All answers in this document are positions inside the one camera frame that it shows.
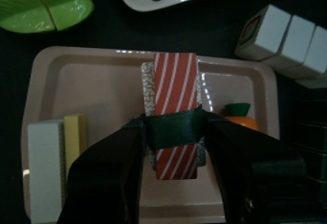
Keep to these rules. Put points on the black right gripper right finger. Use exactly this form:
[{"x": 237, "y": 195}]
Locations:
[{"x": 255, "y": 176}]

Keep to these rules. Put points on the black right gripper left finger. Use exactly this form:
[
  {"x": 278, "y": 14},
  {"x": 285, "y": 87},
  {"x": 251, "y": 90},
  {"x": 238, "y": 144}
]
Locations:
[{"x": 111, "y": 176}]

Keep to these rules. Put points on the dark green seaweed band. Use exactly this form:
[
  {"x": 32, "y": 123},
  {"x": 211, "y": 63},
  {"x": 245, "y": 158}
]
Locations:
[{"x": 174, "y": 129}]

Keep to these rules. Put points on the red striped salmon slice toy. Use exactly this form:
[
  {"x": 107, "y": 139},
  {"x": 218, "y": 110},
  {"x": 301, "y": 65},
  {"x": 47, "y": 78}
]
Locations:
[{"x": 175, "y": 81}]

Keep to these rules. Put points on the yellow egg slice toy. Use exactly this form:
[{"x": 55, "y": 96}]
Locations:
[{"x": 75, "y": 138}]

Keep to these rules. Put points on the yellow corn toy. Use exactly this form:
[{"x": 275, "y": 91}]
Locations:
[{"x": 243, "y": 119}]

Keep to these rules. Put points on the black ridged object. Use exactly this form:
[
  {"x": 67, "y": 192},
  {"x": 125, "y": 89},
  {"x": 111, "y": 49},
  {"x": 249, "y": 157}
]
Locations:
[{"x": 314, "y": 129}]

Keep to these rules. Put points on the pink plastic tray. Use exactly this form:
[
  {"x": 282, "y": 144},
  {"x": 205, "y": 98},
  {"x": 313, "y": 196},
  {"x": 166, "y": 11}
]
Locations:
[{"x": 98, "y": 84}]

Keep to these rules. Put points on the white maki piece coloured face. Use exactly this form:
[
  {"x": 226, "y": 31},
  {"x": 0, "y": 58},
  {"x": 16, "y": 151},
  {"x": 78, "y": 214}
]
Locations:
[{"x": 269, "y": 30}]

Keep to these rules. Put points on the green toy star fruit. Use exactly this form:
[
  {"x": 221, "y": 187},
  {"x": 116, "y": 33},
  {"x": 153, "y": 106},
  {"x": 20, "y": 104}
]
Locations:
[{"x": 38, "y": 7}]

